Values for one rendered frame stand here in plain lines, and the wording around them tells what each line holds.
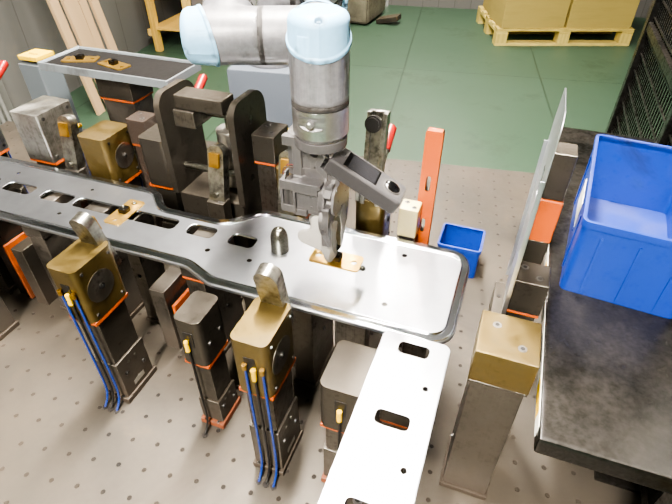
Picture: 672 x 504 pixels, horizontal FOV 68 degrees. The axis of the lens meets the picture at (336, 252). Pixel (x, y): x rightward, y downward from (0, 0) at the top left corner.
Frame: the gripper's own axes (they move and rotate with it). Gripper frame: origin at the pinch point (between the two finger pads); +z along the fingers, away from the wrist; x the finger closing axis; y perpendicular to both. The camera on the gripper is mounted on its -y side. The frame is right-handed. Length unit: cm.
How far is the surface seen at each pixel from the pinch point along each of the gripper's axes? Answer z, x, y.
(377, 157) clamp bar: -6.7, -19.8, -0.6
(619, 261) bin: -4.2, -7.0, -40.3
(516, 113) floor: 109, -328, -26
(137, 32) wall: 94, -360, 341
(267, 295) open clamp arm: -0.2, 12.8, 5.7
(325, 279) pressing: 6.5, 0.0, 1.9
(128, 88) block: -5, -34, 65
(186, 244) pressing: 6.5, -0.1, 29.2
